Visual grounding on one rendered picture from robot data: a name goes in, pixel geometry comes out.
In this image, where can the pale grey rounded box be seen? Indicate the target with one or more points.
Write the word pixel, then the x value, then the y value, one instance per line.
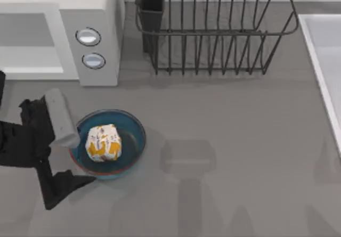
pixel 60 117

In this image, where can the white and yellow wrapped burger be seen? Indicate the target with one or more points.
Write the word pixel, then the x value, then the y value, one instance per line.
pixel 104 143

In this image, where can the blue bowl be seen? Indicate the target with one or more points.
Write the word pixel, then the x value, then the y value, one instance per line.
pixel 133 143

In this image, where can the pale microwave door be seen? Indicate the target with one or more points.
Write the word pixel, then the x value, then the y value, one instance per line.
pixel 61 48

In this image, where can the round microwave knob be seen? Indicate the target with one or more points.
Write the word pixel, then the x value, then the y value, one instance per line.
pixel 93 60
pixel 88 36

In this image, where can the pale microwave oven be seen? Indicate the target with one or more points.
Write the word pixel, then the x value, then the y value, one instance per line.
pixel 110 21

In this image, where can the dark cutlery holder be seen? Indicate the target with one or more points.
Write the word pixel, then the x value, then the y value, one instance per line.
pixel 150 10

